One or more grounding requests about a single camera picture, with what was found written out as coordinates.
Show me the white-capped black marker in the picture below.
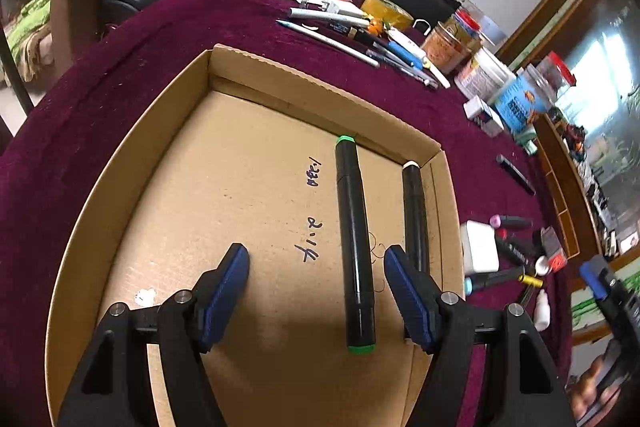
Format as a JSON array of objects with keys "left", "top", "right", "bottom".
[{"left": 401, "top": 161, "right": 432, "bottom": 275}]

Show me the green cloth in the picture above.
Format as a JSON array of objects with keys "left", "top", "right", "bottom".
[{"left": 5, "top": 0, "right": 53, "bottom": 82}]

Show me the red and white small box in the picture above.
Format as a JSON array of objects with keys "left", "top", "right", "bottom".
[{"left": 540, "top": 227, "right": 569, "bottom": 276}]

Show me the orange-filled clear jar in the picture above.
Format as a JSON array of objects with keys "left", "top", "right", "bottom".
[{"left": 420, "top": 22, "right": 473, "bottom": 76}]

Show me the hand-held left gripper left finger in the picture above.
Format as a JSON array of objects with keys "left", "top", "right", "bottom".
[{"left": 57, "top": 243, "right": 251, "bottom": 427}]

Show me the small white dropper bottle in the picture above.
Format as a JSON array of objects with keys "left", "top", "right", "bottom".
[{"left": 532, "top": 292, "right": 551, "bottom": 333}]

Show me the clear red-lidded jar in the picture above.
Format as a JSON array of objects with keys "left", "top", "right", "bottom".
[{"left": 529, "top": 52, "right": 577, "bottom": 108}]

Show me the maroon tablecloth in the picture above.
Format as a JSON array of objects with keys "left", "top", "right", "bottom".
[{"left": 0, "top": 0, "right": 576, "bottom": 427}]

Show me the wooden desk organizer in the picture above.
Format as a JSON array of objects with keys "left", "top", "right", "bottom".
[{"left": 532, "top": 112, "right": 601, "bottom": 258}]

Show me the person's right hand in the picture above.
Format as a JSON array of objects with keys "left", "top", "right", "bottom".
[{"left": 567, "top": 357, "right": 618, "bottom": 423}]

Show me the red-lidded food jar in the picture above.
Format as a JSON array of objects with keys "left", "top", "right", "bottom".
[{"left": 452, "top": 9, "right": 484, "bottom": 54}]

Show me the cardboard box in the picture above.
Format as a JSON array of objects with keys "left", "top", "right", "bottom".
[{"left": 45, "top": 44, "right": 468, "bottom": 427}]

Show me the white adapter block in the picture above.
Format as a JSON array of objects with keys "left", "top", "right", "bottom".
[{"left": 459, "top": 221, "right": 501, "bottom": 274}]

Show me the red-capped black marker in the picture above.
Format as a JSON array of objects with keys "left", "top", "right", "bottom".
[{"left": 495, "top": 229, "right": 540, "bottom": 268}]

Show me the green-capped black marker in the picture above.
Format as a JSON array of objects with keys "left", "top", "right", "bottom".
[{"left": 334, "top": 135, "right": 377, "bottom": 354}]

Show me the yellowish tape roll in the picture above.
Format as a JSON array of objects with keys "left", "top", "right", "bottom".
[{"left": 360, "top": 0, "right": 415, "bottom": 31}]

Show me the pink-capped black marker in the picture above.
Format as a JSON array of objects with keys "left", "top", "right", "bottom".
[{"left": 490, "top": 215, "right": 534, "bottom": 231}]

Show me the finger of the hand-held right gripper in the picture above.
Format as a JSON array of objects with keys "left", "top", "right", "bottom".
[{"left": 580, "top": 255, "right": 640, "bottom": 345}]

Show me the row of assorted pens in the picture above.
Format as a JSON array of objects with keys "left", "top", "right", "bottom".
[{"left": 276, "top": 4, "right": 452, "bottom": 91}]

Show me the white labelled container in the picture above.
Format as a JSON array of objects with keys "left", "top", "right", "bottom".
[{"left": 454, "top": 48, "right": 517, "bottom": 101}]

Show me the wooden glass-door cabinet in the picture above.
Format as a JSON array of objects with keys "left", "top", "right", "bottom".
[{"left": 495, "top": 0, "right": 640, "bottom": 258}]

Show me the teal-capped black marker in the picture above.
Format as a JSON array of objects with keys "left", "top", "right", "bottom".
[{"left": 464, "top": 267, "right": 526, "bottom": 294}]

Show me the long black pen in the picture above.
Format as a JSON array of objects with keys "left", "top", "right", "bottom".
[{"left": 496, "top": 154, "right": 537, "bottom": 196}]

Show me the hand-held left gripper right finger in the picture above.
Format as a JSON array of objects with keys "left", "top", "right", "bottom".
[{"left": 384, "top": 245, "right": 576, "bottom": 427}]

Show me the small green bottle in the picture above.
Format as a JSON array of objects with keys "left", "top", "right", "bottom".
[{"left": 517, "top": 129, "right": 539, "bottom": 156}]

